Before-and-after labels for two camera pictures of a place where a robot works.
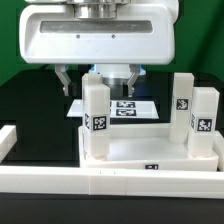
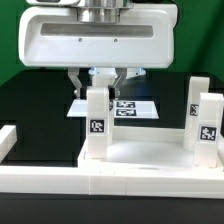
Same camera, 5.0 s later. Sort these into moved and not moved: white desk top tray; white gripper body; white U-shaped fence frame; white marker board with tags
Moved: white desk top tray
Not moved: white marker board with tags; white U-shaped fence frame; white gripper body
